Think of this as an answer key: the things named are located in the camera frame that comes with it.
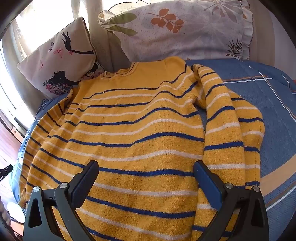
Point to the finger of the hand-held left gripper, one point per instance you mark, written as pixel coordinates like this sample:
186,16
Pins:
5,172

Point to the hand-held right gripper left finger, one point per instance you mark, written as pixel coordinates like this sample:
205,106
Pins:
84,183

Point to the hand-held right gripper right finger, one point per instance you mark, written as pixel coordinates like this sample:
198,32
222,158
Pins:
208,183

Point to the yellow striped knit sweater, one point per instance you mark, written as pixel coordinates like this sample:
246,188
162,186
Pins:
138,139

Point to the blue plaid bed sheet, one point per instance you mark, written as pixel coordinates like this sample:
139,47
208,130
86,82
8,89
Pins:
266,92

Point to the beige cushion with figure print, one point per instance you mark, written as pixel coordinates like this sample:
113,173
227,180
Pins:
57,58

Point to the white leaf print pillow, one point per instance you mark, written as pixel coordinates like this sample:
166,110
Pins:
185,34

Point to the beige curtain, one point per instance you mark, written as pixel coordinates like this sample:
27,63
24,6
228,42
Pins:
97,23

